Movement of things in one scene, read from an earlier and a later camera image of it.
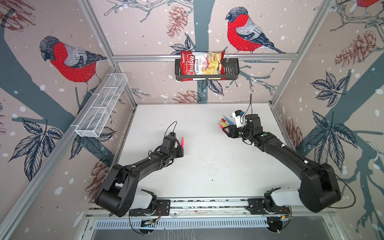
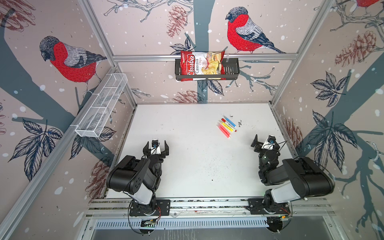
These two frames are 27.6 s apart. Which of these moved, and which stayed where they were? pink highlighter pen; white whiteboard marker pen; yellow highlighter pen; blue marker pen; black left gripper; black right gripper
Moved: black left gripper; black right gripper
Stayed: blue marker pen; pink highlighter pen; white whiteboard marker pen; yellow highlighter pen
